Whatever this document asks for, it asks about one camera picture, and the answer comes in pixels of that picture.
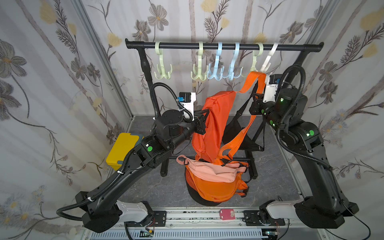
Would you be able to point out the green hook far left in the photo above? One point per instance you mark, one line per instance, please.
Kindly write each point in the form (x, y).
(161, 71)

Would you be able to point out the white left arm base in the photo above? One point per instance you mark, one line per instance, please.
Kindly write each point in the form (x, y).
(140, 212)

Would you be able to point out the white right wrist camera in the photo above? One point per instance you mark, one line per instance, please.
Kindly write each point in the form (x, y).
(272, 83)

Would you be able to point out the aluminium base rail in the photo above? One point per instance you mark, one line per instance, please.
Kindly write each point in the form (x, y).
(205, 224)

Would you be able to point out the pink tag on rail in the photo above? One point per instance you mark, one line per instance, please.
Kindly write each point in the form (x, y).
(227, 214)

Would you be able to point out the yellow lidded box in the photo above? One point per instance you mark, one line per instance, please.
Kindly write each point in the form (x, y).
(124, 143)

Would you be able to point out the dark orange backpack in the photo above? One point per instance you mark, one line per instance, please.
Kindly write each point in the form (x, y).
(208, 147)

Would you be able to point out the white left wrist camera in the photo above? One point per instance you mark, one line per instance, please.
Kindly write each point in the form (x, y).
(187, 100)

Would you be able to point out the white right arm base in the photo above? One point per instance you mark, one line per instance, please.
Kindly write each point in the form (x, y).
(273, 210)

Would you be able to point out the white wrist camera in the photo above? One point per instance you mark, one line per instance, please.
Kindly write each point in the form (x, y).
(272, 83)
(187, 100)

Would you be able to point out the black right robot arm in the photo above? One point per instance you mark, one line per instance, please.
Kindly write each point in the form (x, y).
(327, 207)

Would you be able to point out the pink sling bag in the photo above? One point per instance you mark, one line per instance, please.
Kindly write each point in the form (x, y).
(210, 172)

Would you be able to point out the green hook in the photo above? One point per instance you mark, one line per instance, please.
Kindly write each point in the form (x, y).
(256, 54)
(161, 71)
(197, 72)

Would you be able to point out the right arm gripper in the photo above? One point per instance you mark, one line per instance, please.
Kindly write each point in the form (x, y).
(256, 106)

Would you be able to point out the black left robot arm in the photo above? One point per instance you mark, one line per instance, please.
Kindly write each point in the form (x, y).
(103, 209)

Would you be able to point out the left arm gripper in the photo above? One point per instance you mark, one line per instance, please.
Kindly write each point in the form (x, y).
(201, 122)

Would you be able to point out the bright orange sling bag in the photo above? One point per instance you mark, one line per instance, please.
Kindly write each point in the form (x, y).
(219, 192)

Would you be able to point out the black clothes rack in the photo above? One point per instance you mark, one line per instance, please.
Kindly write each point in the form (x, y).
(145, 65)

